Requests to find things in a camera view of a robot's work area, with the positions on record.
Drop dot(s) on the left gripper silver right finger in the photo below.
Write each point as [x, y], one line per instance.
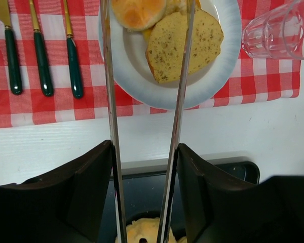
[165, 218]

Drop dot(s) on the small round bun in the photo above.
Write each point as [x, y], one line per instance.
[138, 15]

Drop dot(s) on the flat bread with hole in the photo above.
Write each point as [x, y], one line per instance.
[143, 230]

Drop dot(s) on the clear drinking glass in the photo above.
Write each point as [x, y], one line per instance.
[277, 34]

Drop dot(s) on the black serving tray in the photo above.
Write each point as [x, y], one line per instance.
[143, 198]

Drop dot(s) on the left gripper silver left finger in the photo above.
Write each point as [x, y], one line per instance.
[113, 123]

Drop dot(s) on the red checkered cloth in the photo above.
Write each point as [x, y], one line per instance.
[253, 80]

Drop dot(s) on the gold spoon black handle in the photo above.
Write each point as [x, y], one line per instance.
[73, 62]

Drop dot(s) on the speckled bread slice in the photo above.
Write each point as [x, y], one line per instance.
[166, 42]

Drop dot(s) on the white round plate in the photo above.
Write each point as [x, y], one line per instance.
[131, 71]

